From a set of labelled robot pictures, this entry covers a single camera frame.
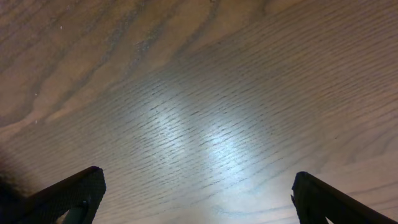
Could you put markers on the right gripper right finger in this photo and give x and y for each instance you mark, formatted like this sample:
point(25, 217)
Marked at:
point(316, 202)

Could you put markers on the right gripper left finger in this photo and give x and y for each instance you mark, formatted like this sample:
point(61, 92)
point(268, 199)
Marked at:
point(77, 197)

